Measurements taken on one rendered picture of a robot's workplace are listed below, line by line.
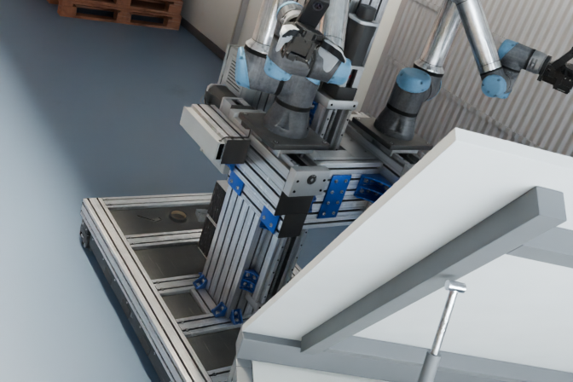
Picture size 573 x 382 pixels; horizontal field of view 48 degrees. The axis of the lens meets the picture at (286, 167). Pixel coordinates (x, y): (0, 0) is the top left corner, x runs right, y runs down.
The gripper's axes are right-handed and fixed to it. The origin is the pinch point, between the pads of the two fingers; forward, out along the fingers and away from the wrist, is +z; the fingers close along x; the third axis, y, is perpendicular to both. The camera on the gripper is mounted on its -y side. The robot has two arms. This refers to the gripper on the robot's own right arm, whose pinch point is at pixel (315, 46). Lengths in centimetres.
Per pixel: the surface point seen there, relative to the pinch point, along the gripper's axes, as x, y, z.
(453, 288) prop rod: -19, 13, 57
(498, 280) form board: -34, 15, 46
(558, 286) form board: -44, 12, 48
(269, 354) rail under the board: -21, 73, 11
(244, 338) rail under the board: -13, 70, 10
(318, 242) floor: -106, 145, -182
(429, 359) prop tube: -20, 25, 60
